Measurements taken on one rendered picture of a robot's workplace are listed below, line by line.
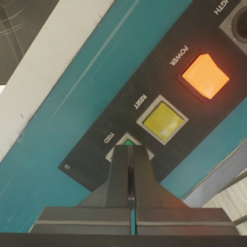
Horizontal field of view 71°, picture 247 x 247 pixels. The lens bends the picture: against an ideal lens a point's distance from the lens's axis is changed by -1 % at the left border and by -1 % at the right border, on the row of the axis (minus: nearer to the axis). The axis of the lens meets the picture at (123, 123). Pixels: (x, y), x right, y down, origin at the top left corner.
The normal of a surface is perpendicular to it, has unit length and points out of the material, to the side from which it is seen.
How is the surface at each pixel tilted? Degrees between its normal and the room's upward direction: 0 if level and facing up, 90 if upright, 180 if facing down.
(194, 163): 90
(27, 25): 90
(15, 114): 90
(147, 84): 90
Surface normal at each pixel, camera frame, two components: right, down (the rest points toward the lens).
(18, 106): -0.02, 0.25
